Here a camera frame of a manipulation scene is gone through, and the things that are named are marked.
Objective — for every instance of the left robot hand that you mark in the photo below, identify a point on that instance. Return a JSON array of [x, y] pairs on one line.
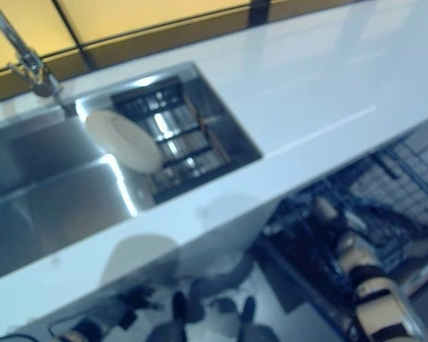
[[132, 303]]

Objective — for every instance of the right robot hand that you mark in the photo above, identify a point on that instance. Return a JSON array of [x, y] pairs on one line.
[[328, 210]]

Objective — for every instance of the cream ceramic plate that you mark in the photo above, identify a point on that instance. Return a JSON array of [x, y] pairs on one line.
[[125, 142]]

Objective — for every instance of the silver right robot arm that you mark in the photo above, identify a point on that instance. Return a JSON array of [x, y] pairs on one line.
[[378, 303]]

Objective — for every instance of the dishwasher door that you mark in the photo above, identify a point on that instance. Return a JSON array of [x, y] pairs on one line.
[[306, 285]]

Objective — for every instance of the stainless steel sink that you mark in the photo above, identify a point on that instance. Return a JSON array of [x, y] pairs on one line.
[[39, 178]]

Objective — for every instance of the black dish drying rack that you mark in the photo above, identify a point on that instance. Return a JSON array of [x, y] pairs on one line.
[[171, 142]]

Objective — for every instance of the chrome gooseneck kitchen faucet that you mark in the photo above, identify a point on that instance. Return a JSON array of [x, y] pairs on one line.
[[39, 85]]

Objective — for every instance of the yellow glass window dark frame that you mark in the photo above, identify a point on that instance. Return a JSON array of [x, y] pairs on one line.
[[128, 21]]

